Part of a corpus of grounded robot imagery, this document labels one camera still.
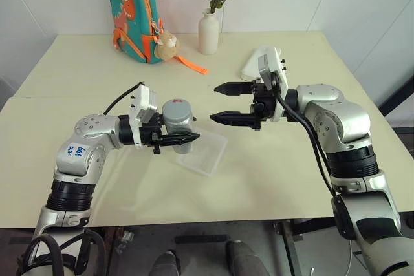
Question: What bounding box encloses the beige plush toy keychain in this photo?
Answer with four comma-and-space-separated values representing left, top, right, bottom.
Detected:
154, 30, 180, 62

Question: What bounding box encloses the dark rounded shape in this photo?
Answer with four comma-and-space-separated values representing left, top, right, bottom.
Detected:
149, 249, 182, 276
224, 239, 260, 276

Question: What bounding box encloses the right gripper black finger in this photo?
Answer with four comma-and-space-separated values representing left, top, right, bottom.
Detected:
213, 81, 255, 97
210, 111, 257, 128

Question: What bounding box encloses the metal table frame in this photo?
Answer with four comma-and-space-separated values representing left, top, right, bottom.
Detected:
274, 217, 338, 276

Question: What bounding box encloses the black looped cable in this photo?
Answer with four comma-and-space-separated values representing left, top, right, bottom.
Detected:
19, 229, 106, 276

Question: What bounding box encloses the grey jar lid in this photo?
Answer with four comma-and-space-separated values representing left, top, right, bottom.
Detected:
161, 98, 194, 126

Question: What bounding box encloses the clear plastic box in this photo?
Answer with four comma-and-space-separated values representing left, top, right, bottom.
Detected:
176, 129, 228, 178

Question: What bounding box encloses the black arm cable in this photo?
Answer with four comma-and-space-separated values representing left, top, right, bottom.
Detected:
102, 83, 144, 117
274, 77, 341, 198

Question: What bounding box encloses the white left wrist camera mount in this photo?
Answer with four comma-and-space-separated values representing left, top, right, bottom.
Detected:
127, 84, 159, 148

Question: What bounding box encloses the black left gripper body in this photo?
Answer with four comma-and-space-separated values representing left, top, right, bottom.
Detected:
140, 112, 166, 156

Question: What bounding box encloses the black stand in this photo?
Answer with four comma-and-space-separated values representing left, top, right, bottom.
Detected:
377, 84, 414, 135

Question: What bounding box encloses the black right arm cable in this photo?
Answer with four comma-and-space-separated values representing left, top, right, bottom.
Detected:
274, 77, 341, 198

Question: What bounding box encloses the teal dinosaur backpack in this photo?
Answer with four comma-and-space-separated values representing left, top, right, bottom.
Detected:
108, 0, 210, 77

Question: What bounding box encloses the white ceramic vase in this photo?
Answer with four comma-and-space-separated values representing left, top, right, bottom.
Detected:
197, 9, 221, 56

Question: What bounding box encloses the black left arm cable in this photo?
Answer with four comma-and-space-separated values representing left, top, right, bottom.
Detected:
102, 83, 144, 117

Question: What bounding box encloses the clear plastic jar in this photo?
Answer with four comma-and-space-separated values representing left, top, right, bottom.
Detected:
163, 116, 198, 156

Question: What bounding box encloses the thin white cable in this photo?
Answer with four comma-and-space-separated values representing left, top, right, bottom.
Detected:
309, 240, 363, 276

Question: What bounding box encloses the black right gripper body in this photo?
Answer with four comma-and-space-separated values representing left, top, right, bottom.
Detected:
250, 78, 279, 132

